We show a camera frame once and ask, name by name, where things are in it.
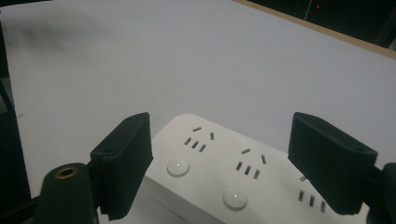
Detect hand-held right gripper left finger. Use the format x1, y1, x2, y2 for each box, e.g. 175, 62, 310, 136
90, 112, 154, 221

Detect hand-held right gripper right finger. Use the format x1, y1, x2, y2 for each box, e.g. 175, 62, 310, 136
288, 111, 379, 216

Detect white power strip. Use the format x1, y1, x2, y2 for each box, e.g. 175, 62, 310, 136
106, 113, 372, 224

